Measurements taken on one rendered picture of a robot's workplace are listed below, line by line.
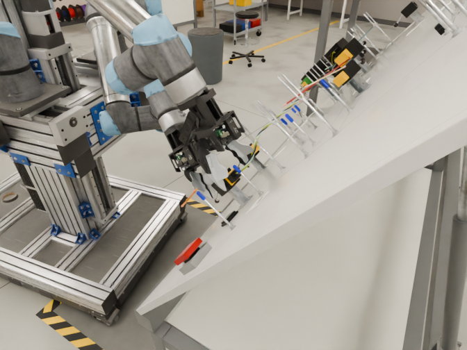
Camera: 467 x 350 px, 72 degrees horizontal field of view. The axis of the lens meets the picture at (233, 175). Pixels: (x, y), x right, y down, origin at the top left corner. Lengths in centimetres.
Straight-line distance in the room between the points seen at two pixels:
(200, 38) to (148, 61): 357
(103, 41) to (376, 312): 109
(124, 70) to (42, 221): 170
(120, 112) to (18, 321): 142
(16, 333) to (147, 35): 176
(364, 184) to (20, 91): 116
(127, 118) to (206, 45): 328
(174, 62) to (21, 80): 75
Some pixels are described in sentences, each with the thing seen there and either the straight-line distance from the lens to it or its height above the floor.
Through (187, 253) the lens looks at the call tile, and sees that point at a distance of 62.
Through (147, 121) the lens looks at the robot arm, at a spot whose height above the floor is 116.
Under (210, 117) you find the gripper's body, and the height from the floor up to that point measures 133.
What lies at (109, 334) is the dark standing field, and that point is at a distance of 190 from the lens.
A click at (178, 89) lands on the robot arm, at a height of 137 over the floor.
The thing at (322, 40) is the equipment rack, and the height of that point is 123.
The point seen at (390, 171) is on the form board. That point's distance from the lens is 29.
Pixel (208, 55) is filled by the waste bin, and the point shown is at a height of 39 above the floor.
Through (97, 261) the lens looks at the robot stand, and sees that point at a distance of 192.
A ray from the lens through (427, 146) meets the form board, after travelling 28.
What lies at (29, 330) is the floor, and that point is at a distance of 208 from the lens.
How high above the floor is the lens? 161
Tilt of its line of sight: 37 degrees down
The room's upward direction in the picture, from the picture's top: straight up
